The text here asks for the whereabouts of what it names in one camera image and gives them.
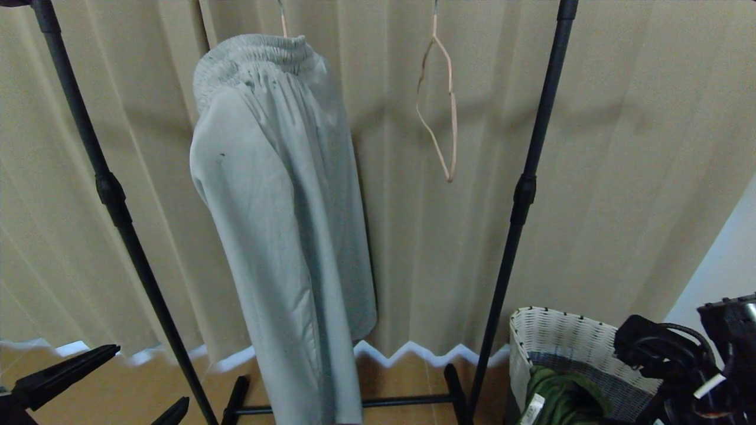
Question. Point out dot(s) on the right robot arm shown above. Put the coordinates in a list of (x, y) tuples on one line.
[(732, 330)]

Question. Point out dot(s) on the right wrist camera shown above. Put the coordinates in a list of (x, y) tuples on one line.
[(649, 348)]

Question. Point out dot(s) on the green garment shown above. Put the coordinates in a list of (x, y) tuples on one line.
[(561, 395)]

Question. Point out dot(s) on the white laundry basket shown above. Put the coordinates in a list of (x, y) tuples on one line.
[(549, 336)]

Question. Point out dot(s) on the pale grey shorts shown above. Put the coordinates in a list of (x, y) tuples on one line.
[(277, 206)]

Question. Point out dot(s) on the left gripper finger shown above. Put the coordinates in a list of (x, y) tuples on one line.
[(59, 378), (176, 412)]

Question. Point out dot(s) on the black clothes rack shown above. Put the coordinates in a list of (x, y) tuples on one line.
[(533, 147)]

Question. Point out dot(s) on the pink clothes hanger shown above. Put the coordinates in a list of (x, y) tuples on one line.
[(454, 136), (284, 26)]

